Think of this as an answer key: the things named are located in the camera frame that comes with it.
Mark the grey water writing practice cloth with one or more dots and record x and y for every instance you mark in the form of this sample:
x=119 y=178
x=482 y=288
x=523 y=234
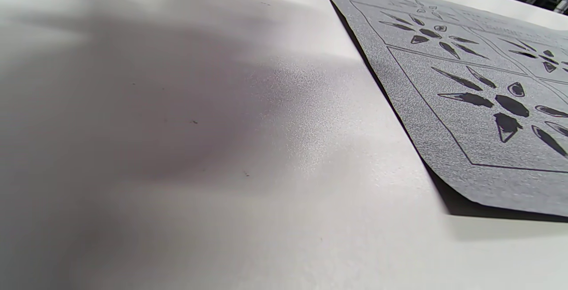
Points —
x=443 y=81

